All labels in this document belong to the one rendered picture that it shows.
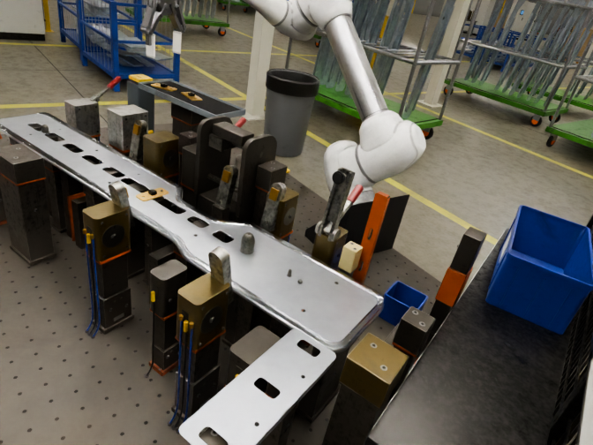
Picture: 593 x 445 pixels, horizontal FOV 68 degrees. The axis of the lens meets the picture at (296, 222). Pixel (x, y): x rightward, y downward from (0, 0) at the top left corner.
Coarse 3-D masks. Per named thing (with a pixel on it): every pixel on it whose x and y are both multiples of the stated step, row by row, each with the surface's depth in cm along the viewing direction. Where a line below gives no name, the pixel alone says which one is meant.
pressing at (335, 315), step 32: (0, 128) 139; (32, 128) 142; (64, 128) 146; (64, 160) 127; (128, 160) 133; (96, 192) 116; (128, 192) 117; (160, 224) 106; (192, 224) 109; (224, 224) 111; (192, 256) 98; (256, 256) 102; (288, 256) 104; (256, 288) 92; (288, 288) 94; (320, 288) 95; (352, 288) 97; (288, 320) 86; (320, 320) 87; (352, 320) 88
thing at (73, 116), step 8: (64, 104) 152; (72, 104) 150; (80, 104) 151; (88, 104) 152; (96, 104) 155; (72, 112) 151; (80, 112) 151; (88, 112) 154; (96, 112) 156; (72, 120) 152; (80, 120) 152; (88, 120) 155; (96, 120) 157; (80, 128) 154; (88, 128) 156; (96, 128) 159; (96, 136) 160; (96, 160) 165
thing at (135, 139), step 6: (138, 120) 134; (144, 120) 135; (138, 126) 133; (144, 126) 134; (132, 132) 135; (138, 132) 134; (144, 132) 135; (132, 138) 136; (138, 138) 135; (132, 144) 137; (138, 144) 135; (132, 150) 137; (138, 150) 136; (132, 156) 137; (138, 156) 137
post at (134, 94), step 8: (128, 80) 157; (128, 88) 157; (136, 88) 155; (128, 96) 159; (136, 96) 156; (144, 96) 157; (152, 96) 160; (128, 104) 160; (136, 104) 158; (144, 104) 159; (152, 104) 161; (152, 112) 163; (152, 120) 164; (152, 128) 166
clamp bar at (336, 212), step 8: (344, 168) 100; (336, 176) 96; (344, 176) 96; (352, 176) 98; (336, 184) 97; (344, 184) 100; (336, 192) 101; (344, 192) 99; (328, 200) 102; (336, 200) 102; (344, 200) 101; (328, 208) 102; (336, 208) 102; (328, 216) 104; (336, 216) 101; (336, 224) 103; (320, 232) 105; (328, 240) 104
